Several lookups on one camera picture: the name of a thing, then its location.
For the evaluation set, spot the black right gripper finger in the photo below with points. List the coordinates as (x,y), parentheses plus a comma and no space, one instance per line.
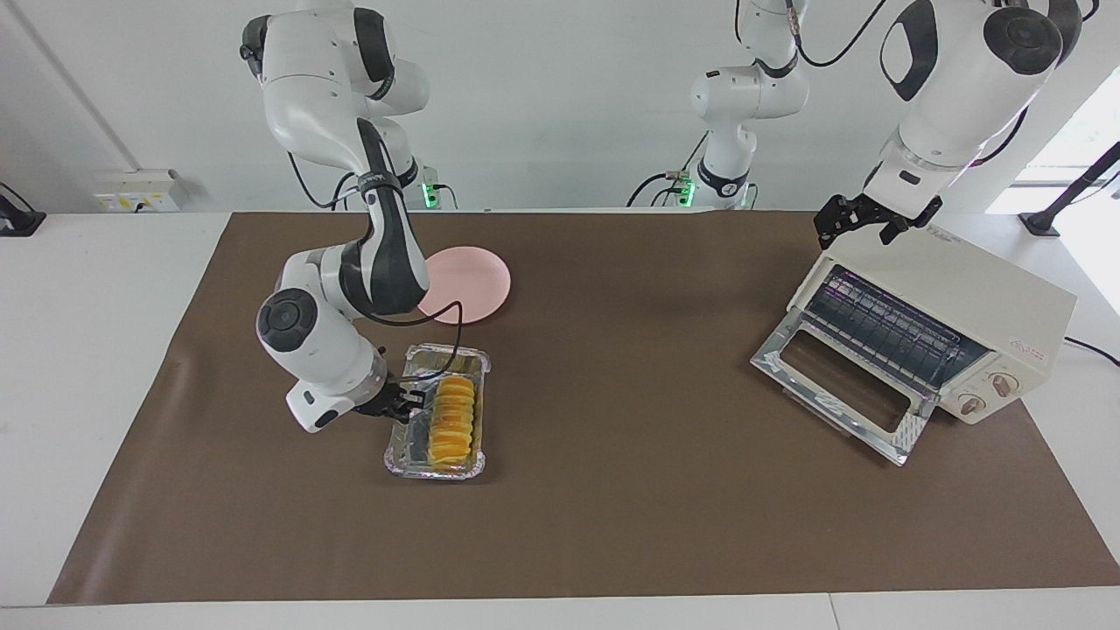
(408,414)
(415,396)

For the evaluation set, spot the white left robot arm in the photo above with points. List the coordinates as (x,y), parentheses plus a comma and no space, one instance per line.
(954,105)

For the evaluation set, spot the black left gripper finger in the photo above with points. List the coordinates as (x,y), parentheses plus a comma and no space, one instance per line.
(891,233)
(826,231)

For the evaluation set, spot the cream toaster oven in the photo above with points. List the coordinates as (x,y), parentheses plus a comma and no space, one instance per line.
(980,289)

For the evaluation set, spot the white wall power outlet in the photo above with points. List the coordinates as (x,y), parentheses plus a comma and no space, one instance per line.
(140,191)

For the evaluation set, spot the brown table mat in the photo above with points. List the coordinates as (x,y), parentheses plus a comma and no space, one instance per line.
(612,507)

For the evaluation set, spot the golden ridged bread loaf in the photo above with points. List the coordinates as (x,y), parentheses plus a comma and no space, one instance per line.
(455,429)

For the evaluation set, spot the silver foil baking tray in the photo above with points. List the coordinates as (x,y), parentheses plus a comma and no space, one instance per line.
(404,451)

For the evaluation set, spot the glass oven door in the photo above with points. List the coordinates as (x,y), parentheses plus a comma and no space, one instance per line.
(770,357)

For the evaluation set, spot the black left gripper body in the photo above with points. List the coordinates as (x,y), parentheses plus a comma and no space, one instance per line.
(897,206)

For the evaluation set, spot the black table clamp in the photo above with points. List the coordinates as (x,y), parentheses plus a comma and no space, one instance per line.
(17,223)

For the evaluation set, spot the beige oven knob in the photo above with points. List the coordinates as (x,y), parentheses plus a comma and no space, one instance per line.
(971,405)
(1004,385)

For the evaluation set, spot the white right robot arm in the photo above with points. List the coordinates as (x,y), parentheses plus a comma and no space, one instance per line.
(324,87)

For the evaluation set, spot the pink round plate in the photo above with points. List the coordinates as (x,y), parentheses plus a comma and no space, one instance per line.
(477,280)

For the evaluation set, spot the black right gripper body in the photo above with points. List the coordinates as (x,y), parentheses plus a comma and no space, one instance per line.
(383,402)

